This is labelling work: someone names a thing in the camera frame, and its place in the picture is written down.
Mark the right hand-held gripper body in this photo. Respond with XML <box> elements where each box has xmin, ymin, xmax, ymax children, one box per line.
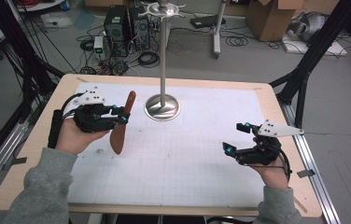
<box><xmin>235</xmin><ymin>119</ymin><xmax>305</xmax><ymax>166</ymax></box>

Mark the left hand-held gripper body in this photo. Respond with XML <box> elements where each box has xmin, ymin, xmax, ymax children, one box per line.
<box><xmin>72</xmin><ymin>86</ymin><xmax>119</xmax><ymax>133</ymax></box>

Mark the wooden spatula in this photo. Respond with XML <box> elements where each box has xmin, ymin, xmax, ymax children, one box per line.
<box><xmin>109</xmin><ymin>90</ymin><xmax>137</xmax><ymax>156</ymax></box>

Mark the person's right hand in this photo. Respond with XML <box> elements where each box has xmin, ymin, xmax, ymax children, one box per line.
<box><xmin>250</xmin><ymin>156</ymin><xmax>290</xmax><ymax>189</ymax></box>

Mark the person's left hand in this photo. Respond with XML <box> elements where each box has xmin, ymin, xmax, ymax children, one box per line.
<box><xmin>54</xmin><ymin>118</ymin><xmax>112</xmax><ymax>157</ymax></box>

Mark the silver metal stand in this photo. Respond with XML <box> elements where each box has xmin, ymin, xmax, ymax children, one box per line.
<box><xmin>138</xmin><ymin>0</ymin><xmax>188</xmax><ymax>122</ymax></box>

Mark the white grid mat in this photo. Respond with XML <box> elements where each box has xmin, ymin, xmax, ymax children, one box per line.
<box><xmin>66</xmin><ymin>81</ymin><xmax>269</xmax><ymax>208</ymax></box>

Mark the small white electronic box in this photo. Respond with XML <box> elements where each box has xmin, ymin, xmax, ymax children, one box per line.
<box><xmin>92</xmin><ymin>35</ymin><xmax>105</xmax><ymax>61</ymax></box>

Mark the black computer tower green label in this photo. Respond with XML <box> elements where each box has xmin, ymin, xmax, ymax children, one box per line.
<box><xmin>103</xmin><ymin>5</ymin><xmax>132</xmax><ymax>58</ymax></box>

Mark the large brown cardboard box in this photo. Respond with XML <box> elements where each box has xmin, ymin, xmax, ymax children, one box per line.
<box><xmin>246</xmin><ymin>0</ymin><xmax>306</xmax><ymax>43</ymax></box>

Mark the white flat board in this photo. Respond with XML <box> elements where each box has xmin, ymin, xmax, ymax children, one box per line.
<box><xmin>281</xmin><ymin>32</ymin><xmax>349</xmax><ymax>58</ymax></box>

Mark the black flat device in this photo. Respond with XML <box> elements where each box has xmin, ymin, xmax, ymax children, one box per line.
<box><xmin>190</xmin><ymin>14</ymin><xmax>227</xmax><ymax>30</ymax></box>

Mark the grey white helmet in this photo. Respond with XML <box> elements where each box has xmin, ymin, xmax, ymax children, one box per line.
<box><xmin>288</xmin><ymin>10</ymin><xmax>328</xmax><ymax>42</ymax></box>

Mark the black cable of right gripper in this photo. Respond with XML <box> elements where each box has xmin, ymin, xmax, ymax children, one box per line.
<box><xmin>250</xmin><ymin>148</ymin><xmax>293</xmax><ymax>182</ymax></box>

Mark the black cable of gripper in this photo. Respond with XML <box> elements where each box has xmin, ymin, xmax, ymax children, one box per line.
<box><xmin>48</xmin><ymin>92</ymin><xmax>83</xmax><ymax>149</ymax></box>
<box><xmin>250</xmin><ymin>148</ymin><xmax>293</xmax><ymax>182</ymax></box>

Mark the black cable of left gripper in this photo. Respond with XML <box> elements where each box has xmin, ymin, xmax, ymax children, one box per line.
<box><xmin>48</xmin><ymin>92</ymin><xmax>83</xmax><ymax>149</ymax></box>

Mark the thin coiled black cable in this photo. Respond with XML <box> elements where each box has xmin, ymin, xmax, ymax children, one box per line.
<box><xmin>225</xmin><ymin>35</ymin><xmax>250</xmax><ymax>49</ymax></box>

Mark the black frame strut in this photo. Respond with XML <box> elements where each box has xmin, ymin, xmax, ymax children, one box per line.
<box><xmin>0</xmin><ymin>0</ymin><xmax>66</xmax><ymax>126</ymax></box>
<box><xmin>269</xmin><ymin>0</ymin><xmax>351</xmax><ymax>129</ymax></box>

